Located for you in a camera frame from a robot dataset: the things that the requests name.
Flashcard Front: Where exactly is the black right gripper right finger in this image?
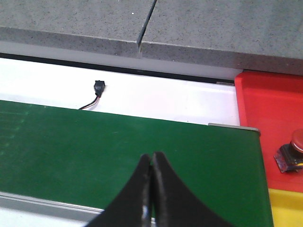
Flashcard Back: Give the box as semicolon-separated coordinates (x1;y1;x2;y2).
151;152;232;227

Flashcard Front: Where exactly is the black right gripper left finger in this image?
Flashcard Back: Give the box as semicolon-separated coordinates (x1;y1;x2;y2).
86;154;152;227

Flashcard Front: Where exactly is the red mushroom push button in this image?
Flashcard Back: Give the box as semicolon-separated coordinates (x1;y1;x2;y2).
274;129;303;173

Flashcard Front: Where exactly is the green conveyor belt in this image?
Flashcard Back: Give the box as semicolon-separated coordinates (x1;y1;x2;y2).
0;101;274;227

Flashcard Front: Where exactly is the yellow plastic tray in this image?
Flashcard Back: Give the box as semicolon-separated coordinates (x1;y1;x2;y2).
269;189;303;227

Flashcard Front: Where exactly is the red plastic tray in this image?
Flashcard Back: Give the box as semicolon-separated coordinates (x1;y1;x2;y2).
235;71;303;192

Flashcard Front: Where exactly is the grey stone countertop slab left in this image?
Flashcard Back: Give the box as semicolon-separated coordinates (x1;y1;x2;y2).
0;0;155;57

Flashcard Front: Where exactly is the grey stone countertop slab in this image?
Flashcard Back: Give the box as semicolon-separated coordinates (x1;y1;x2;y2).
0;0;155;57
141;0;303;75

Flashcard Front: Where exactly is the grey stone countertop slab right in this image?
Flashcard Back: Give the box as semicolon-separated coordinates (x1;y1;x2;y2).
141;0;303;75

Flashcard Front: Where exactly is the black connector with cable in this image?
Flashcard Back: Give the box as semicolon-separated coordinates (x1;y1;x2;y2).
79;80;106;110

